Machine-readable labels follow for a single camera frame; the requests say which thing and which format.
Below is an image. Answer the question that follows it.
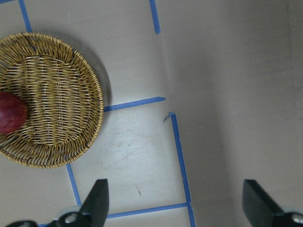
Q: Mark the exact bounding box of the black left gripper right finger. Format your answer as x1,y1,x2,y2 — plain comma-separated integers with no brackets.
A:
242,179,303,227

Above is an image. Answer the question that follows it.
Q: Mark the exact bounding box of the dark red apple in basket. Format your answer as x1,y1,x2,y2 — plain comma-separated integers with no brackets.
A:
0,92,28,134

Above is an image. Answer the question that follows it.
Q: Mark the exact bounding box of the woven wicker basket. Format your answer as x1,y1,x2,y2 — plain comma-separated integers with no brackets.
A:
0,32,104,168

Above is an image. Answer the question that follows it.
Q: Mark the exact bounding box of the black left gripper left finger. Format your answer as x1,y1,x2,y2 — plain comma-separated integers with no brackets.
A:
4,178,110,227

